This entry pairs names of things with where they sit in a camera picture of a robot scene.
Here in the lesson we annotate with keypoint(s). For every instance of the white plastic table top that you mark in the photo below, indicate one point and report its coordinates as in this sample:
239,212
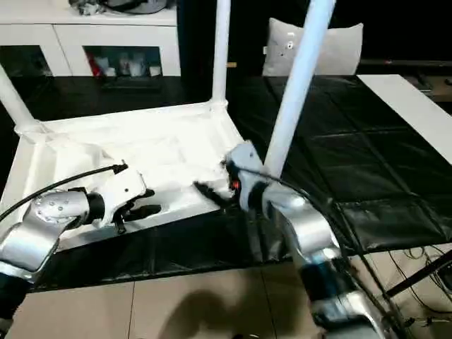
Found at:
159,148

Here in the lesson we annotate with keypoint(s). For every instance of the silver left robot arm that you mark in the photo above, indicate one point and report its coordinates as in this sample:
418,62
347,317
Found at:
35,226

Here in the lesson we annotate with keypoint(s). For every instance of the small white cup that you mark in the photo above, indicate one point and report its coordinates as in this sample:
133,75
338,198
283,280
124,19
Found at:
135,68
154,71
110,71

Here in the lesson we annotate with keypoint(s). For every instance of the black mat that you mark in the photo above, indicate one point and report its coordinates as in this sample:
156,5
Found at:
353,141

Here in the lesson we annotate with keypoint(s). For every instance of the black cabinet with gold label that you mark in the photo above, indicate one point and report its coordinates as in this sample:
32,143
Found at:
247,35

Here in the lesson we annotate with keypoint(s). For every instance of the grey pillow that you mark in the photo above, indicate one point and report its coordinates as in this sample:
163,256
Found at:
339,49

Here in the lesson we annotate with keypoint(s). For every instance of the white sideboard with glass doors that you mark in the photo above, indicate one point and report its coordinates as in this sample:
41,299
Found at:
35,35

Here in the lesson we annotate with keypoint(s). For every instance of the crumpled patterned bag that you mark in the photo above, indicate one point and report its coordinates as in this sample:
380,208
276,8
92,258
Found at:
83,7

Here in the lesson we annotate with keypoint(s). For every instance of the white flat board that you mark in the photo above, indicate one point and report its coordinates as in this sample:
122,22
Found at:
416,106

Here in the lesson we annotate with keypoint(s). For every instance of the black metal bar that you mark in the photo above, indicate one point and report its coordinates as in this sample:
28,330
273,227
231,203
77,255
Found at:
420,275

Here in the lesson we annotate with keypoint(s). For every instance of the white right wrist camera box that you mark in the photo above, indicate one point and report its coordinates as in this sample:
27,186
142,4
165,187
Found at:
245,155

